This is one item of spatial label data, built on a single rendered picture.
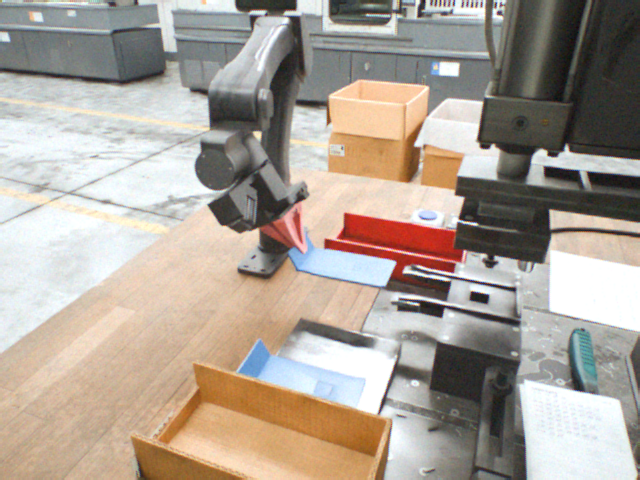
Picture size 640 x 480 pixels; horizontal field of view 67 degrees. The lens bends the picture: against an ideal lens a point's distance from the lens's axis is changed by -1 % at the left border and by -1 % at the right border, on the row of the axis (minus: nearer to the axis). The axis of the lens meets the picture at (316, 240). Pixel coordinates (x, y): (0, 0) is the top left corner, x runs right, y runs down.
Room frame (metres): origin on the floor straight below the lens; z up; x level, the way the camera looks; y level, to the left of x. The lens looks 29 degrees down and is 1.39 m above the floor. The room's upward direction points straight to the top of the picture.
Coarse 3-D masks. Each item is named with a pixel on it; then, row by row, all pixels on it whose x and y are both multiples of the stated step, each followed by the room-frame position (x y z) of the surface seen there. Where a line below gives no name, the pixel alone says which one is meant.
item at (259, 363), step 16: (256, 352) 0.49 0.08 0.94; (240, 368) 0.45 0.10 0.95; (256, 368) 0.47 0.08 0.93; (272, 368) 0.48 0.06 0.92; (288, 368) 0.48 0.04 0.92; (304, 368) 0.48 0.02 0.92; (320, 368) 0.48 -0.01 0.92; (288, 384) 0.45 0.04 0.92; (304, 384) 0.45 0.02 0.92; (336, 384) 0.45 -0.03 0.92; (352, 384) 0.45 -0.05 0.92; (336, 400) 0.43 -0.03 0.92; (352, 400) 0.43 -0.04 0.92
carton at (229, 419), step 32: (224, 384) 0.43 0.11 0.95; (256, 384) 0.41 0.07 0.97; (192, 416) 0.42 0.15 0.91; (224, 416) 0.42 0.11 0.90; (256, 416) 0.41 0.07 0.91; (288, 416) 0.40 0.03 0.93; (320, 416) 0.38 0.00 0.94; (352, 416) 0.37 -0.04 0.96; (384, 416) 0.36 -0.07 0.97; (160, 448) 0.32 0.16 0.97; (192, 448) 0.37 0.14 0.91; (224, 448) 0.37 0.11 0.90; (256, 448) 0.37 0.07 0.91; (288, 448) 0.37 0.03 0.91; (320, 448) 0.37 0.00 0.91; (352, 448) 0.37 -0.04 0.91; (384, 448) 0.33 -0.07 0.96
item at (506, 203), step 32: (480, 160) 0.58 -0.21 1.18; (512, 160) 0.53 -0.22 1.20; (480, 192) 0.52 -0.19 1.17; (512, 192) 0.50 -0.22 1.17; (544, 192) 0.49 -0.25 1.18; (576, 192) 0.48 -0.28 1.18; (608, 192) 0.51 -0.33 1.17; (480, 224) 0.48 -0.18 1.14; (512, 224) 0.48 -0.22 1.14; (544, 224) 0.48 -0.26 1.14; (512, 256) 0.47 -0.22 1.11; (544, 256) 0.45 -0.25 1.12
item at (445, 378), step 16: (448, 352) 0.46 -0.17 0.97; (432, 368) 0.47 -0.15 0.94; (448, 368) 0.46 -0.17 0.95; (464, 368) 0.45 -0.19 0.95; (480, 368) 0.45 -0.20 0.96; (512, 368) 0.43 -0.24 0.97; (432, 384) 0.46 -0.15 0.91; (448, 384) 0.46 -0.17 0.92; (464, 384) 0.45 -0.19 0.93; (480, 384) 0.44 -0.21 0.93; (480, 400) 0.44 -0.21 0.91
